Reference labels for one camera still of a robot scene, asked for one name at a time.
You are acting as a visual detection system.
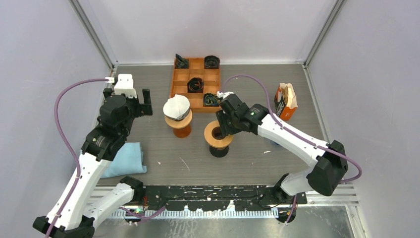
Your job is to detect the wooden ring holder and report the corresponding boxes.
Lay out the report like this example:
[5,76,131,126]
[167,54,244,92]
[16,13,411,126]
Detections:
[204,120,234,149]

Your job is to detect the white paper coffee filter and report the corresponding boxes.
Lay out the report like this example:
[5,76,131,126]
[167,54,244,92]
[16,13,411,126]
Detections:
[163,94,190,117]

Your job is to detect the red black carafe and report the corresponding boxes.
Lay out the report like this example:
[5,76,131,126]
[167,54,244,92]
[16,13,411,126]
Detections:
[209,146,229,158]

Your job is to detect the wooden ring dripper stand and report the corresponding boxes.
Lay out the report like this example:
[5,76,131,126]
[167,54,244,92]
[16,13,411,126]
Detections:
[164,112,193,129]

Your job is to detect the orange glass carafe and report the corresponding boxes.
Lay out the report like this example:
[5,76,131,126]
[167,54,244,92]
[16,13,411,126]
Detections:
[173,125,192,138]

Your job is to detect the orange coffee filter box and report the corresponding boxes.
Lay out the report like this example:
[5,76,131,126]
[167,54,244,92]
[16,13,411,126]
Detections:
[274,83,298,121]

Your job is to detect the clear grey ribbed dripper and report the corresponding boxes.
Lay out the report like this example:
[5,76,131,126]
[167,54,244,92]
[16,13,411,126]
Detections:
[165,110,192,121]

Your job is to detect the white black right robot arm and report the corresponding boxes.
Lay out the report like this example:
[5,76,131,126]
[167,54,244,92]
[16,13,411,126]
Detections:
[216,92,348,204]

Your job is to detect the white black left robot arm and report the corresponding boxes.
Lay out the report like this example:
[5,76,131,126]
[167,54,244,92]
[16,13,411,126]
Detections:
[33,89,153,238]

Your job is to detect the black dripper middle compartment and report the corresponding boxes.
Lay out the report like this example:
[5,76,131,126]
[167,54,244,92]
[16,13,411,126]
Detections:
[187,77,204,93]

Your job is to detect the black dripper top-left compartment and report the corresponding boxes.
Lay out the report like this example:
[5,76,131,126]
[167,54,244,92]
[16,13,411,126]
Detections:
[174,54,189,69]

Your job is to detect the black dripper top-right compartment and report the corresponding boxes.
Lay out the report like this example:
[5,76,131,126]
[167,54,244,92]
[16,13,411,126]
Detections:
[204,55,220,69]

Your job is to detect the orange compartment tray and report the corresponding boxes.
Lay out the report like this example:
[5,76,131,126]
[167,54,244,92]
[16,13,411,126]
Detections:
[169,57,221,113]

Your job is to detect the light blue folded cloth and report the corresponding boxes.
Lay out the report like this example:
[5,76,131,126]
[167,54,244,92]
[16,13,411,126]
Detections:
[101,142,147,179]

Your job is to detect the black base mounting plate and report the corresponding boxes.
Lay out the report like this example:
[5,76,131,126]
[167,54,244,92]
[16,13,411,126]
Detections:
[130,185,293,211]

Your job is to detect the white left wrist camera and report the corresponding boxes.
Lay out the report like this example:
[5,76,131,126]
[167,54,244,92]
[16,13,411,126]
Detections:
[105,74,138,99]

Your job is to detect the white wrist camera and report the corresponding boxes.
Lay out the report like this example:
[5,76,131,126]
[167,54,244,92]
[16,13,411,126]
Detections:
[105,74,138,99]
[216,91,234,101]

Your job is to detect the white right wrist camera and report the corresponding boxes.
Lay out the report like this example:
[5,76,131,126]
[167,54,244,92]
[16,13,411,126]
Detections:
[216,91,234,101]

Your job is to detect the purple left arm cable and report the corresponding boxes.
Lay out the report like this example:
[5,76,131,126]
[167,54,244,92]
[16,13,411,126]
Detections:
[44,77,165,238]

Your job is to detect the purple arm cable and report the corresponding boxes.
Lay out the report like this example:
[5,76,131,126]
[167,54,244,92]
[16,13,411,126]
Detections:
[44,77,165,238]
[217,74,364,227]

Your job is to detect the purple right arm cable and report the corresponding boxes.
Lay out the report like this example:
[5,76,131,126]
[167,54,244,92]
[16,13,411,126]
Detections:
[217,74,364,227]

